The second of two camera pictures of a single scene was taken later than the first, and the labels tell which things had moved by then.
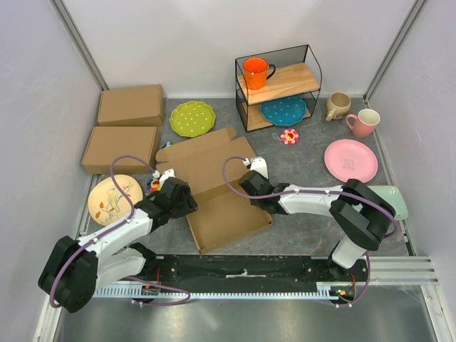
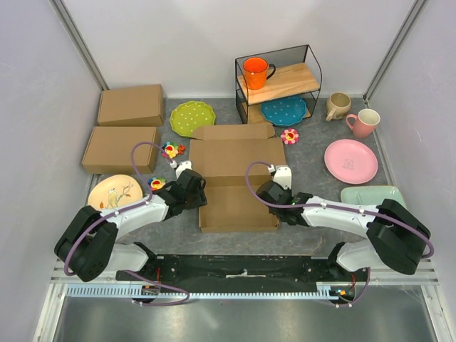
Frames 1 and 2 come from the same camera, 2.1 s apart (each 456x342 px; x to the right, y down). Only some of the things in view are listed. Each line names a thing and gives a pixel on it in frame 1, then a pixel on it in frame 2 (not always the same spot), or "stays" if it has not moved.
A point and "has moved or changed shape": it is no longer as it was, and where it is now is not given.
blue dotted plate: (285, 112) stays
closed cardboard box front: (107, 143) stays
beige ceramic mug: (337, 105) stays
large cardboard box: (221, 216) has moved or changed shape
